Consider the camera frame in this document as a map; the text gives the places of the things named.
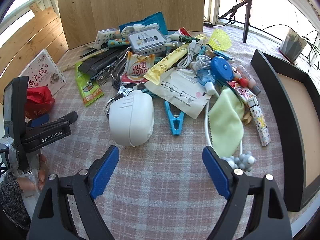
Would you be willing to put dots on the white floral card box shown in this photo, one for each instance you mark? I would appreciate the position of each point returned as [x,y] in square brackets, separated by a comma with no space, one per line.
[42,70]

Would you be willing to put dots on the black tripod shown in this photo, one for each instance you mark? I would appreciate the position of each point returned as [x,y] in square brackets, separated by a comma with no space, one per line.
[247,17]

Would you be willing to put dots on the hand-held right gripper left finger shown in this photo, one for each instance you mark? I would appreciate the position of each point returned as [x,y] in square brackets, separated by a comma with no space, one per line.
[105,170]

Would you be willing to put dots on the tissue pack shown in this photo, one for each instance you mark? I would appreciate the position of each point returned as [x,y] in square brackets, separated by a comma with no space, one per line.
[105,37]

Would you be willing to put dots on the yellow stick sachet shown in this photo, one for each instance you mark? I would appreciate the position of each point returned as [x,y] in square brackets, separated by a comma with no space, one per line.
[165,65]

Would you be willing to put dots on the red pouch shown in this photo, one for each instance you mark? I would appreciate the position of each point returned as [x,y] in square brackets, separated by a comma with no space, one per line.
[37,100]

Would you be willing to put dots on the white yellow-print tube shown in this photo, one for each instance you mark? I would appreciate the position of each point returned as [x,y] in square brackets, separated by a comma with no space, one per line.
[261,127]

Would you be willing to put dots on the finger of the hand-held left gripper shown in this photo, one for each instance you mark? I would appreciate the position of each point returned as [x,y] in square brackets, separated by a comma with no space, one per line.
[66,118]

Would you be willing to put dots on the green sachet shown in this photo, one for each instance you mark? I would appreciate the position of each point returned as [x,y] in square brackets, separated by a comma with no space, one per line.
[87,87]

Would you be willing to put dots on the wooden slat panel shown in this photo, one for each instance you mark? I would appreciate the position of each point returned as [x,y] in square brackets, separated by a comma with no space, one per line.
[37,35]

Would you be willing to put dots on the yellow shuttlecock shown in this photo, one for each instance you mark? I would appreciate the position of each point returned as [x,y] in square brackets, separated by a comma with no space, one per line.
[220,38]

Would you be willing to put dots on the black packet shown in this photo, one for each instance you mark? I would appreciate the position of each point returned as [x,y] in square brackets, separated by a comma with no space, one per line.
[100,62]

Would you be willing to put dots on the potted plant grey pot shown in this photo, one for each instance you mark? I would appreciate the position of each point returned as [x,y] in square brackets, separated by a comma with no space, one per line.
[292,45]

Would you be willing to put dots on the black framed box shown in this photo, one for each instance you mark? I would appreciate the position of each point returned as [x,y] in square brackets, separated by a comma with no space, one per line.
[275,105]

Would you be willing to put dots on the wooden board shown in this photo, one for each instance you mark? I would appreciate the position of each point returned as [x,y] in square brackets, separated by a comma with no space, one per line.
[125,5]

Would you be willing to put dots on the teal tube orange print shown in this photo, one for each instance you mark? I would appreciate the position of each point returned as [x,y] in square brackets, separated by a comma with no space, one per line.
[117,43]

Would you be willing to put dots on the blue bubble mailer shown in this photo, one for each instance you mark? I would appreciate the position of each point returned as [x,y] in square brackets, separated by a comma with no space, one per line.
[155,20]

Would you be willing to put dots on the white round device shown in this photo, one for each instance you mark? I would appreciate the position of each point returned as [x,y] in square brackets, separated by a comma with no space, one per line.
[131,117]

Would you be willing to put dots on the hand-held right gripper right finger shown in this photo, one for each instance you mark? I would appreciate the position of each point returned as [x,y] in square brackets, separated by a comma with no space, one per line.
[216,172]

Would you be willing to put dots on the plaid cloth desktop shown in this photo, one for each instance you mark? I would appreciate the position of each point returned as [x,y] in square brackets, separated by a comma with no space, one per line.
[160,180]

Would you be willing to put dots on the metal tin box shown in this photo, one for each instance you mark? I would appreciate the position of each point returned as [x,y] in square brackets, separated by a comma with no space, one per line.
[146,40]

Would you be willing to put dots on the large silver metal clamp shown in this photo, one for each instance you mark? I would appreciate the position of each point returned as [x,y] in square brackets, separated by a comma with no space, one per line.
[112,73]

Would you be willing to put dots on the blue round tape measure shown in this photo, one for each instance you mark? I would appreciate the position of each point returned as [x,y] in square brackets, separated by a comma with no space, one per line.
[222,68]

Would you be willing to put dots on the white paper packet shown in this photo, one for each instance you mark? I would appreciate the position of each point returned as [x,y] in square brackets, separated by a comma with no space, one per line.
[180,90]

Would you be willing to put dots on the person's left forearm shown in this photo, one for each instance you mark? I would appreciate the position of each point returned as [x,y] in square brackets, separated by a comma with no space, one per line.
[12,200]

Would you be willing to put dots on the white plastic bag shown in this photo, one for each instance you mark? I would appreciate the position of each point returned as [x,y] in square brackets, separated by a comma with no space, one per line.
[136,27]

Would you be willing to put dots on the white window frame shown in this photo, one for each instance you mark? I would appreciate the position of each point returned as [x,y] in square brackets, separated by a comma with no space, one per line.
[212,0]

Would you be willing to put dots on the person's left hand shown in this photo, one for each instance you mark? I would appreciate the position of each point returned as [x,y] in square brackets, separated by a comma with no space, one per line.
[41,177]

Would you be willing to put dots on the small silver metal clip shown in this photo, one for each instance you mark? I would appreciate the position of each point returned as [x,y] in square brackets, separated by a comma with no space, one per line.
[125,90]

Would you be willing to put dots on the green cloth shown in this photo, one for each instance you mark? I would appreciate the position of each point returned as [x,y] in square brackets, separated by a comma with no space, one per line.
[226,127]

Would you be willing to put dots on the green lip balm stick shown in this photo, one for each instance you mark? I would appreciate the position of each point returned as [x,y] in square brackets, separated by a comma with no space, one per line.
[183,39]

